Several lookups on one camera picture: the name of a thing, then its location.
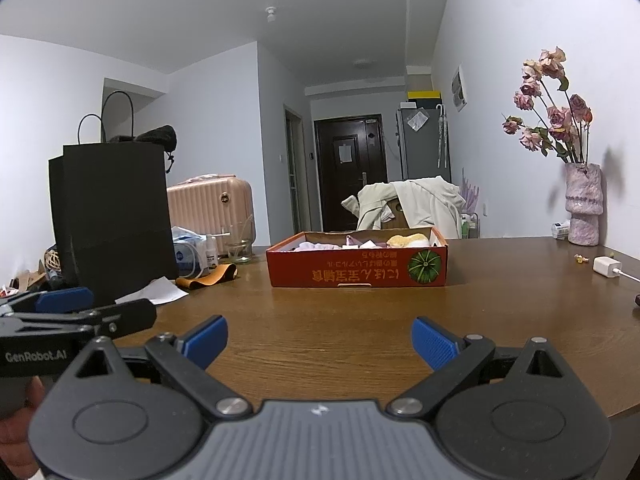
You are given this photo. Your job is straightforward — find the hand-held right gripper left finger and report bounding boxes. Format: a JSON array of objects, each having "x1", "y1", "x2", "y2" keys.
[{"x1": 60, "y1": 314, "x2": 252, "y2": 420}]

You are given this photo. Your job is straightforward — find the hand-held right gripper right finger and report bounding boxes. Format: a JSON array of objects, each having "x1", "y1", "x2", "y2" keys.
[{"x1": 389, "y1": 315, "x2": 582, "y2": 419}]

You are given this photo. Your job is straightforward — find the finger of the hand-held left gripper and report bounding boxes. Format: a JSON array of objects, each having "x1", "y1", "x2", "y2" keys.
[
  {"x1": 0, "y1": 298, "x2": 158, "y2": 341},
  {"x1": 0, "y1": 287, "x2": 95, "y2": 315}
]

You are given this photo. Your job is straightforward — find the red printed cardboard box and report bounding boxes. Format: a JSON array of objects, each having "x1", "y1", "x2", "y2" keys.
[{"x1": 265, "y1": 226, "x2": 450, "y2": 289}]

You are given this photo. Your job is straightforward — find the person's left hand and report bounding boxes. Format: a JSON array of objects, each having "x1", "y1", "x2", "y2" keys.
[{"x1": 0, "y1": 377, "x2": 49, "y2": 480}]

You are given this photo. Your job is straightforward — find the white paper sheet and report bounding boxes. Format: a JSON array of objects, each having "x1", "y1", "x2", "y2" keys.
[{"x1": 115, "y1": 277, "x2": 190, "y2": 306}]

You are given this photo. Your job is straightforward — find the beige woven item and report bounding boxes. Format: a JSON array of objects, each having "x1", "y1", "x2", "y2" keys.
[{"x1": 42, "y1": 252, "x2": 64, "y2": 281}]

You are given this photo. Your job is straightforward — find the orange fabric piece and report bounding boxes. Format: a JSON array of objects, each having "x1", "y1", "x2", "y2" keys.
[{"x1": 174, "y1": 263, "x2": 239, "y2": 291}]

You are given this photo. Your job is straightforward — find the white blue plastic package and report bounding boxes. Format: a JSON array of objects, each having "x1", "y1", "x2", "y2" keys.
[{"x1": 172, "y1": 226, "x2": 209, "y2": 279}]

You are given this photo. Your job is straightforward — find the white spray bottle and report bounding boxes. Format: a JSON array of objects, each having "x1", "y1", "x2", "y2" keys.
[{"x1": 203, "y1": 233, "x2": 221, "y2": 270}]

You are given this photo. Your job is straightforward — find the black paper bag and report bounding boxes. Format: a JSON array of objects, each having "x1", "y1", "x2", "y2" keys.
[{"x1": 48, "y1": 90, "x2": 180, "y2": 306}]

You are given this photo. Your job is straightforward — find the clear glass jar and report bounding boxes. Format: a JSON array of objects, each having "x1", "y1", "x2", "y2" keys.
[{"x1": 223, "y1": 214, "x2": 254, "y2": 265}]

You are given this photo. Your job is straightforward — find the yellow plush toy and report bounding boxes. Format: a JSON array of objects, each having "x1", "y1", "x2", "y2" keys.
[{"x1": 387, "y1": 232, "x2": 432, "y2": 250}]

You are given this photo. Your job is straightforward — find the white utility cart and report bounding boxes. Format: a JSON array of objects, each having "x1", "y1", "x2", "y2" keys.
[{"x1": 459, "y1": 212, "x2": 481, "y2": 240}]

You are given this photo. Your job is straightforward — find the large brown cardboard box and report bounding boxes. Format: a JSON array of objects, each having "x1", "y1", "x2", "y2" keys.
[{"x1": 384, "y1": 199, "x2": 417, "y2": 231}]

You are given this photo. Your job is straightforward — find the pink ribbed suitcase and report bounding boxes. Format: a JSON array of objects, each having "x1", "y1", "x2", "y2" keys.
[{"x1": 166, "y1": 175, "x2": 257, "y2": 259}]

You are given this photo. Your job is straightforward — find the off-white coat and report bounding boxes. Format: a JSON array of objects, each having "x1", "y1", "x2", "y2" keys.
[{"x1": 392, "y1": 175, "x2": 467, "y2": 240}]

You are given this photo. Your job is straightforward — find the cream jacket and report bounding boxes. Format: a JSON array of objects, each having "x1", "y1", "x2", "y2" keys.
[{"x1": 341, "y1": 182, "x2": 402, "y2": 231}]

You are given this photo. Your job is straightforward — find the dark entrance door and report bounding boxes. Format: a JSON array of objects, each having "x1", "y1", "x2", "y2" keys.
[{"x1": 313, "y1": 114, "x2": 389, "y2": 231}]

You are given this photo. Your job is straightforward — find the black fuzzy hat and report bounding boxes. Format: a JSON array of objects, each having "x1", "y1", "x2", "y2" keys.
[{"x1": 109, "y1": 124, "x2": 179, "y2": 161}]

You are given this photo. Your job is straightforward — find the grey interior door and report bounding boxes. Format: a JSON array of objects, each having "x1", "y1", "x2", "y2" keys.
[{"x1": 283, "y1": 104, "x2": 314, "y2": 232}]

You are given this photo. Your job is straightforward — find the white charger plug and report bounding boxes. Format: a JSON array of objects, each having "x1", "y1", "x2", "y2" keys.
[{"x1": 593, "y1": 255, "x2": 624, "y2": 279}]

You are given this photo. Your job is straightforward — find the grey refrigerator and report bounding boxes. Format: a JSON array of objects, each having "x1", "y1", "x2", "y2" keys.
[{"x1": 396, "y1": 107, "x2": 451, "y2": 184}]

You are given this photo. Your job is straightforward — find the pink marbled vase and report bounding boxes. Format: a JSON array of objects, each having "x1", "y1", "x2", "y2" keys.
[{"x1": 564, "y1": 162, "x2": 604, "y2": 247}]

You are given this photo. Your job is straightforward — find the white folded umbrella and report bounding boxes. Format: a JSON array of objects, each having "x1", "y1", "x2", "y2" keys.
[{"x1": 435, "y1": 104, "x2": 447, "y2": 169}]

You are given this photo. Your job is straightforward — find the clear plastic bag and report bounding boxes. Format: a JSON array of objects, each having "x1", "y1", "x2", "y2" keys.
[{"x1": 405, "y1": 109, "x2": 430, "y2": 134}]

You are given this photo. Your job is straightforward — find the pink dried rose bouquet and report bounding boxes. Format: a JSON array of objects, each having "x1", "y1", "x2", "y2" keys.
[{"x1": 502, "y1": 45, "x2": 594, "y2": 165}]

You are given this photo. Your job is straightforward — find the purple lavender wall decoration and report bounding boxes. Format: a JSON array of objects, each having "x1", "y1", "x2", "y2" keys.
[{"x1": 462, "y1": 167, "x2": 481, "y2": 216}]

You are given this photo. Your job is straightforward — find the white wall panel box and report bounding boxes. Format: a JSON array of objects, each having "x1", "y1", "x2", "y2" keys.
[{"x1": 451, "y1": 64, "x2": 470, "y2": 113}]

